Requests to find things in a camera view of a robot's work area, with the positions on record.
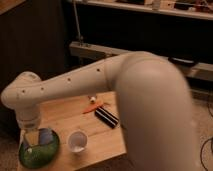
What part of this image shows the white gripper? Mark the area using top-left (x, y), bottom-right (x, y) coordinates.
top-left (19, 122), bottom-right (39, 146)

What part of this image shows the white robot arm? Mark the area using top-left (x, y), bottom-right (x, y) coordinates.
top-left (1, 51), bottom-right (200, 171)

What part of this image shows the white ceramic cup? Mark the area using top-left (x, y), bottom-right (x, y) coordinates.
top-left (67, 131), bottom-right (88, 154)

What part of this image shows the green glass plate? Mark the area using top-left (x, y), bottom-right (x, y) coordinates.
top-left (19, 129), bottom-right (60, 169)

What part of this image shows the wooden table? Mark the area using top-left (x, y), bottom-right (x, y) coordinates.
top-left (17, 96), bottom-right (126, 171)

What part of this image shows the orange carrot toy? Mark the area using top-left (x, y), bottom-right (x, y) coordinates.
top-left (83, 102), bottom-right (110, 114)

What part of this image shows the black rectangular box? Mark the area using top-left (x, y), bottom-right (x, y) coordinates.
top-left (95, 107), bottom-right (119, 128)

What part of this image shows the metal stand pole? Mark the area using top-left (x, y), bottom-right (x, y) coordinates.
top-left (72, 0), bottom-right (83, 46)

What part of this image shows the long grey case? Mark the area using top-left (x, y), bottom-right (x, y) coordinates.
top-left (69, 41), bottom-right (213, 82)

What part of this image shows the black floor cable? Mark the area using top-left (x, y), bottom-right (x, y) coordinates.
top-left (199, 137), bottom-right (213, 171)

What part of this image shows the wall shelf with items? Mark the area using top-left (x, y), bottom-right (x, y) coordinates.
top-left (66, 0), bottom-right (213, 21)

